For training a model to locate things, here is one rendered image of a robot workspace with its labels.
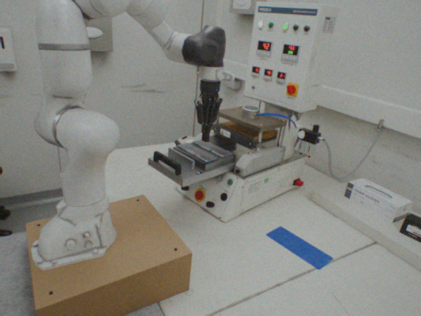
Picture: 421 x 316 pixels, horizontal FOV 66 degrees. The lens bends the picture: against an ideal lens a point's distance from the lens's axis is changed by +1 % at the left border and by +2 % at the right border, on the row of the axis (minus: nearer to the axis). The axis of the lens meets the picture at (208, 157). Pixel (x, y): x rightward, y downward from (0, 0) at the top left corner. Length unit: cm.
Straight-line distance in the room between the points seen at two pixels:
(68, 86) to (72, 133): 11
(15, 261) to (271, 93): 117
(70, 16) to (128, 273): 61
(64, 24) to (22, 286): 71
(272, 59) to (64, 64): 95
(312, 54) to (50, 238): 112
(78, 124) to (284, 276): 77
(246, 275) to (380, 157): 93
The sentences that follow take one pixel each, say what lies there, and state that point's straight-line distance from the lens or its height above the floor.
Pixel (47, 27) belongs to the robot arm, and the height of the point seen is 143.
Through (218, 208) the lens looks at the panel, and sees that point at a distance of 131.
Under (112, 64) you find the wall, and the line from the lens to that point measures 267.
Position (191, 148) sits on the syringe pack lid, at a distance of 128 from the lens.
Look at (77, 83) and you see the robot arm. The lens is 81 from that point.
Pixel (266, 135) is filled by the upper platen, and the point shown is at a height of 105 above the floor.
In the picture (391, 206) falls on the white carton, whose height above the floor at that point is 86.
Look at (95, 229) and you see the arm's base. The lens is 93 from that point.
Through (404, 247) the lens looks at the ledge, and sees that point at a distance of 139.
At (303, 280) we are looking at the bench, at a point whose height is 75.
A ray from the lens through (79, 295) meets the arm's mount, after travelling 86.
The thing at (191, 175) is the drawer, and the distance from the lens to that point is 114.
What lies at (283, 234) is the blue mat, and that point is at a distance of 130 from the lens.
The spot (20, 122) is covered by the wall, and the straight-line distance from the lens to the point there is 268.
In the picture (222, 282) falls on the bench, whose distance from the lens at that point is 105.
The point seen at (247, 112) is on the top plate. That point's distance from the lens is 139.
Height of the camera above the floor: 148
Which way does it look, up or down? 23 degrees down
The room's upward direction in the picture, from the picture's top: 6 degrees clockwise
